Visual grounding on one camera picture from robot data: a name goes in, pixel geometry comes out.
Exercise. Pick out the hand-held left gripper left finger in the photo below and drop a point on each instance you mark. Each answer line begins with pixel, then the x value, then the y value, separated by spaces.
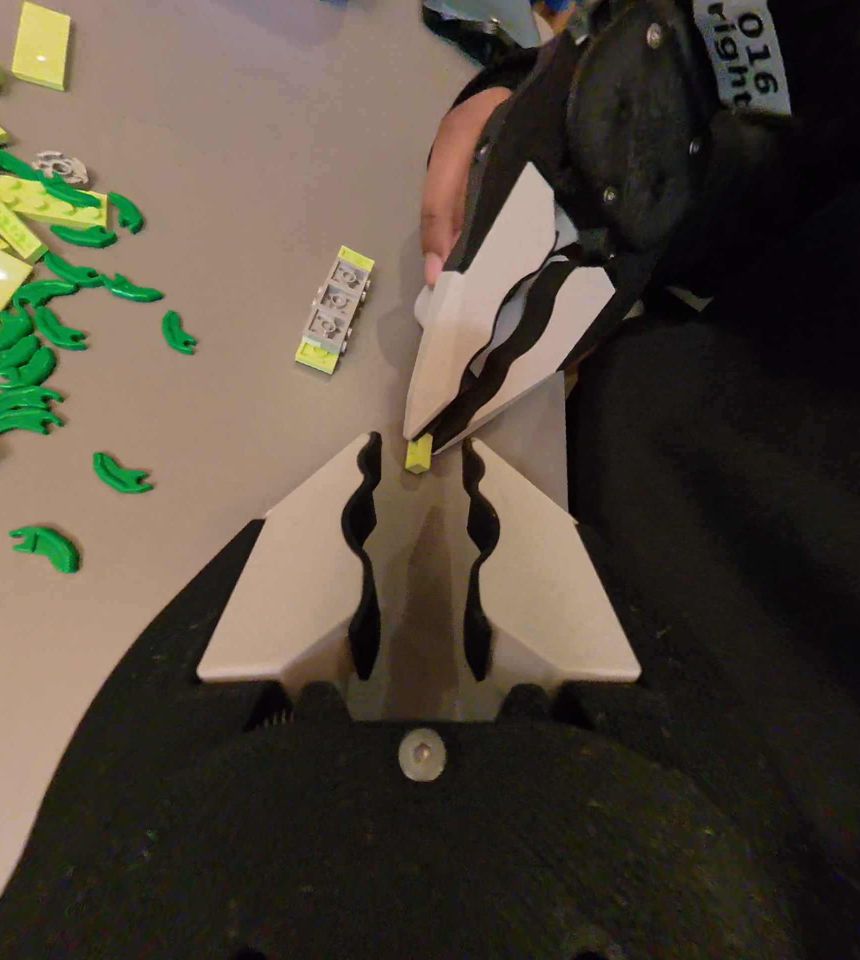
pixel 287 600

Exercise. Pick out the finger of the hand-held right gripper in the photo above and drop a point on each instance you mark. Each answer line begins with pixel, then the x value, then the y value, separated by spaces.
pixel 475 300
pixel 572 315

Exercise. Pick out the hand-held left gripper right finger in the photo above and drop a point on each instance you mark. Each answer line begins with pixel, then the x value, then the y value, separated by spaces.
pixel 557 600

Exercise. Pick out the small lime plate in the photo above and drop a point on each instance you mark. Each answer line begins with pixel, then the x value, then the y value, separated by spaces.
pixel 419 454

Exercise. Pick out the lime long studded plate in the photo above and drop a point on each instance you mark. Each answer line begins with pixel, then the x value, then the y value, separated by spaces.
pixel 317 356

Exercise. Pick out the person's right hand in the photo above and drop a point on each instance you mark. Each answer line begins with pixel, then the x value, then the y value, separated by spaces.
pixel 452 172

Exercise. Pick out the green curved leaf piece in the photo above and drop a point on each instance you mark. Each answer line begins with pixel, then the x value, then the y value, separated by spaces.
pixel 177 334
pixel 119 474
pixel 55 551

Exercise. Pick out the lime smooth tile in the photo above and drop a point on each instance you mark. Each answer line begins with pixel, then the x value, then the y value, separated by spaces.
pixel 40 45

